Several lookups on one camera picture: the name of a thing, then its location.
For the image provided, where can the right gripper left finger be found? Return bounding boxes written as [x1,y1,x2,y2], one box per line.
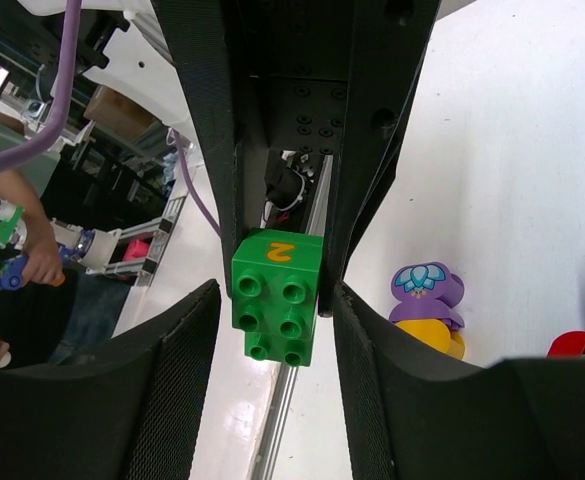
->
[0,280,221,479]

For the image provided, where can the green number two lego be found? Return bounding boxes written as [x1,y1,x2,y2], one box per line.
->
[231,229,323,367]

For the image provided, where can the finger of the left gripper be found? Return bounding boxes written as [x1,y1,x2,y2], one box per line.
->
[324,1,440,315]
[153,0,243,290]

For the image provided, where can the yellow rounded lego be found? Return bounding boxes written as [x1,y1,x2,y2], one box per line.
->
[395,319,466,360]

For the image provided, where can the purple flower lego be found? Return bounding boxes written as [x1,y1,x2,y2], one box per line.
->
[388,262,465,331]

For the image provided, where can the person hand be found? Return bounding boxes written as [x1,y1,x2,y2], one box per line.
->
[23,236,64,286]

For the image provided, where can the aluminium frame rail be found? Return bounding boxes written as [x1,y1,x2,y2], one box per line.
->
[250,155,333,480]

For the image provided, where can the red curved lego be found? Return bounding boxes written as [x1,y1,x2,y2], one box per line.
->
[547,331,585,358]

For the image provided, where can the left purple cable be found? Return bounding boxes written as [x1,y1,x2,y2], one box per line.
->
[0,0,226,241]

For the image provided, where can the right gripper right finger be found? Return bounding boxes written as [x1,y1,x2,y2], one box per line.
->
[333,283,585,479]

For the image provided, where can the person forearm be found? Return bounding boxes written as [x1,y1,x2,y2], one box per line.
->
[0,167,56,251]

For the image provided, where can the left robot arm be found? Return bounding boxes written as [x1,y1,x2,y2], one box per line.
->
[88,1,440,315]

